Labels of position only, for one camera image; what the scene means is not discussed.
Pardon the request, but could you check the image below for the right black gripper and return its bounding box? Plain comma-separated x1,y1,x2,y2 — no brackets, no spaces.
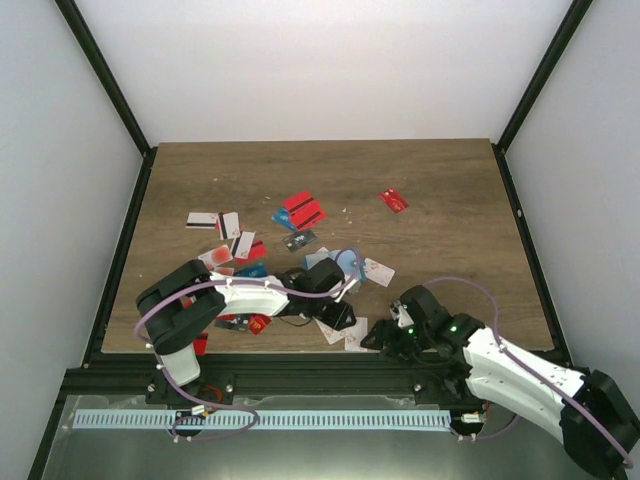
361,319,432,368

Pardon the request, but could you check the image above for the teal card holder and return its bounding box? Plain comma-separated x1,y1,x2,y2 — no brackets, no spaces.
301,247,366,292

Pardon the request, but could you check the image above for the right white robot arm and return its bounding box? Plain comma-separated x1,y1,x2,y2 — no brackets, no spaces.
361,285,639,479

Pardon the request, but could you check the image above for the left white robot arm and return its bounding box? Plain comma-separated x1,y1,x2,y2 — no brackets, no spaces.
134,258,360,404

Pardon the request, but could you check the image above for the black VIP card upper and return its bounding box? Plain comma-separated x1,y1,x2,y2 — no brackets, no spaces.
283,230,317,252

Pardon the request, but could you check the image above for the white VIP sunset card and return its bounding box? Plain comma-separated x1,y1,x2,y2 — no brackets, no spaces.
364,258,395,287

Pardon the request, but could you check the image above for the white blossom card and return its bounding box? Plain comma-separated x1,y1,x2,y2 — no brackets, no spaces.
343,317,368,352
315,320,344,345

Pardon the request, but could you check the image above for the blue VIP card lower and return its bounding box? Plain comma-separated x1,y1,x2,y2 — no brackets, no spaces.
234,263,268,278

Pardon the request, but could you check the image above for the blue vip card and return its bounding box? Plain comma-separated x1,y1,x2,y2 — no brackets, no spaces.
271,207,296,232
234,263,268,278

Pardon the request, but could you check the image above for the red card under white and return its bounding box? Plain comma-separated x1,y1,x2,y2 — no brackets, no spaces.
236,240,268,265

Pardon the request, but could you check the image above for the red VIP card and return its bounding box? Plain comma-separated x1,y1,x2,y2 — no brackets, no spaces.
248,314,272,335

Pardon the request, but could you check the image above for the white card red circle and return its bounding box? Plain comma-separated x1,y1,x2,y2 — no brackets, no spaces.
198,245,233,270

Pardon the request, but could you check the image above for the red card far right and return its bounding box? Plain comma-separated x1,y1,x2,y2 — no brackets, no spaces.
379,188,409,213

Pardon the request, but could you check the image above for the white card vertical stripe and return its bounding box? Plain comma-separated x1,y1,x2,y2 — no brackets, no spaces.
217,212,241,240

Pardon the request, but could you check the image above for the white card black stripe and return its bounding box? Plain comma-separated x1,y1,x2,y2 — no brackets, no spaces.
186,212,219,229

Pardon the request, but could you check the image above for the red stripe card front edge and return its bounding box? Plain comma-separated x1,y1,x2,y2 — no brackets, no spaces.
193,332,208,356

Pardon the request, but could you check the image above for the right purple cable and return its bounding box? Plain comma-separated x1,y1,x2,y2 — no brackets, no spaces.
424,277,634,469

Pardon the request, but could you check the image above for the purple cable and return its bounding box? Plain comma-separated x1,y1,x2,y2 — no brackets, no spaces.
424,277,634,469
134,247,362,444

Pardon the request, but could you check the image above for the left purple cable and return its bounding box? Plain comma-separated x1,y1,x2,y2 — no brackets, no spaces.
134,247,362,444

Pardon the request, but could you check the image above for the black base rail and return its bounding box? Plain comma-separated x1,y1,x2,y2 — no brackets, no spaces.
61,352,464,396

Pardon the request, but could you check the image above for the light blue slotted rail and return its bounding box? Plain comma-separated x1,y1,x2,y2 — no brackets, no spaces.
73,409,451,432

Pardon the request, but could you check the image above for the black frame post left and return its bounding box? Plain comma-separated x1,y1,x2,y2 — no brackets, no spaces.
53,0,152,156

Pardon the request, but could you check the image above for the black frame post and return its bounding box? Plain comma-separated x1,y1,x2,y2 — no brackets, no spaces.
497,0,594,151
53,0,152,156

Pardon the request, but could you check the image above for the black frame post right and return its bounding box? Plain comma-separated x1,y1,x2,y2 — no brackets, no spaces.
497,0,594,151

